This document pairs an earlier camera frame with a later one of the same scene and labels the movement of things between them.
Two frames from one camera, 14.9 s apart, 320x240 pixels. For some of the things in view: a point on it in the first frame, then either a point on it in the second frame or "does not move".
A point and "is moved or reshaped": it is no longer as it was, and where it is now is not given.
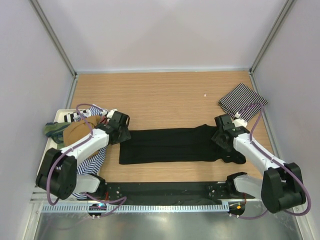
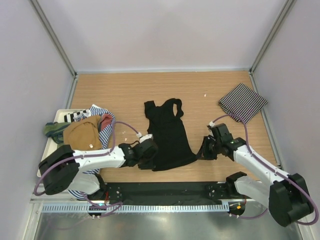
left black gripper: x=125 y=135 to x=149 y=165
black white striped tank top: x=239 y=98 does not move
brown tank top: x=77 y=130 does not move
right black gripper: x=217 y=137 to x=204 y=154
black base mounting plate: x=169 y=192 does not move
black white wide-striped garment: x=78 y=115 does not move
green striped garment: x=55 y=130 does not move
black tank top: x=174 y=145 is moved or reshaped
